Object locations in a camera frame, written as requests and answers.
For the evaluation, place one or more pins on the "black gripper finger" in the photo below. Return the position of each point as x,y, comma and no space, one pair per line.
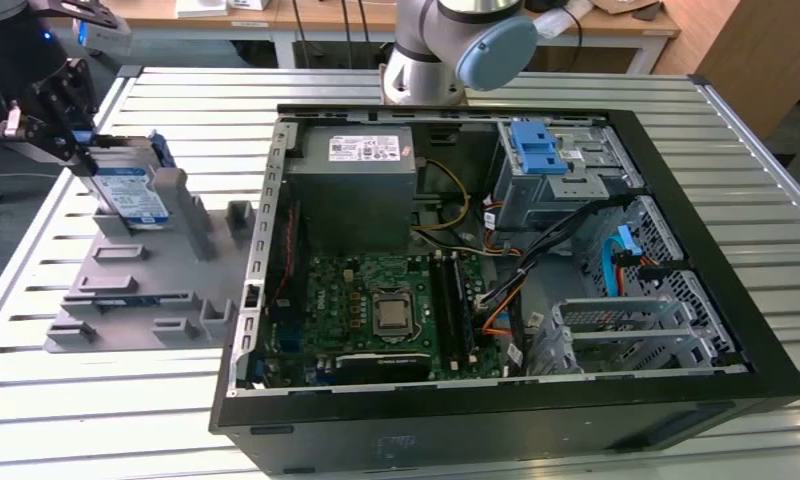
62,100
46,147

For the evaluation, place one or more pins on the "hard disk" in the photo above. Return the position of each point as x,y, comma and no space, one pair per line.
133,200

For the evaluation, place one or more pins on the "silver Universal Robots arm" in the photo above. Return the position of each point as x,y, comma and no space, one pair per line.
427,75

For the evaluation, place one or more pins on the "metal disk bay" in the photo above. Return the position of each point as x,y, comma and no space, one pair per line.
634,334

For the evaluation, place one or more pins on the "large white box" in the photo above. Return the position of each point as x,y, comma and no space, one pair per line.
203,7

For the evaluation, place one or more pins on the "grey plastic parts rack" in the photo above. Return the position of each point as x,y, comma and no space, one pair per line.
146,280

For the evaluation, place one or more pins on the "RAM stick with blue label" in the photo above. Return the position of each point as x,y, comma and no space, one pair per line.
126,302

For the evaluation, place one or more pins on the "small white box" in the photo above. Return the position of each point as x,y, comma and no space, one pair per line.
247,4

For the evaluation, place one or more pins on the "grey power supply unit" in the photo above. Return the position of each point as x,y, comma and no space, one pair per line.
353,210

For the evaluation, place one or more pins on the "green motherboard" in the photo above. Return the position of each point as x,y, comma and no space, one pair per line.
333,300

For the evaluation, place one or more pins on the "silver CPU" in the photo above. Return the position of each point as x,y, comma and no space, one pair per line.
393,316

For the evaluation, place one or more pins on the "black graphics card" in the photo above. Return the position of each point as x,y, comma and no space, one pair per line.
383,367

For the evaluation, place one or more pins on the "black RAM slot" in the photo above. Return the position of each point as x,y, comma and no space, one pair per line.
448,310

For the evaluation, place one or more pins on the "blue plastic drive latch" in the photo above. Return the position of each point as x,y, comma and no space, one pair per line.
533,145

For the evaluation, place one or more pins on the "metal optical drive cage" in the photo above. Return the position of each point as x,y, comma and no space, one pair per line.
527,200

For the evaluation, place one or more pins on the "black open PC case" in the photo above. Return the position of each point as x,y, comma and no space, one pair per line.
440,440

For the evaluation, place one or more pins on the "brown cardboard piece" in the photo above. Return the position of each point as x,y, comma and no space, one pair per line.
616,6

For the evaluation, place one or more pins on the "wooden cabinet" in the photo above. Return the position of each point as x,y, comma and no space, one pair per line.
760,60

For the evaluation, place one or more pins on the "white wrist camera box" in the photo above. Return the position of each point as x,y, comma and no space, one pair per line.
109,40

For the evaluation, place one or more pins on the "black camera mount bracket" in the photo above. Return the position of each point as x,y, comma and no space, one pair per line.
93,12

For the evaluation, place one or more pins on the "wooden desk white frame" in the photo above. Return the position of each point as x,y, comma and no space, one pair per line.
160,15

